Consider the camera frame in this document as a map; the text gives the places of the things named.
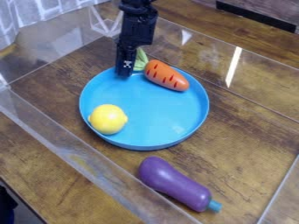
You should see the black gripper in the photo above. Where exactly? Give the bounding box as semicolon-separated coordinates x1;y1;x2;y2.
116;7;158;77

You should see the orange toy carrot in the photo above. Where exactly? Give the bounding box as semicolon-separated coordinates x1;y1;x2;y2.
134;48;190;92

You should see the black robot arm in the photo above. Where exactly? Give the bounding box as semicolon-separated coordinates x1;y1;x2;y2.
116;0;158;77

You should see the blue round plate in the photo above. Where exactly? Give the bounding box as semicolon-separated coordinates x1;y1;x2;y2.
79;68;210;151

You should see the yellow toy lemon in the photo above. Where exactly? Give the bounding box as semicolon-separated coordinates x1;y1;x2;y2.
88;104;128;135

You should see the white patterned curtain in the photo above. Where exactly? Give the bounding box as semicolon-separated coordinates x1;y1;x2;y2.
0;0;110;50

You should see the black baseboard strip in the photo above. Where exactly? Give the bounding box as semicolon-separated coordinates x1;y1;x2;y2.
217;0;297;33

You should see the purple toy eggplant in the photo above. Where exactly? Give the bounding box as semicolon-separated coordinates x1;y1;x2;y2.
138;156;222;212

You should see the clear acrylic enclosure wall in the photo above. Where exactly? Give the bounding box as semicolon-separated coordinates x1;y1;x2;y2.
0;0;299;224

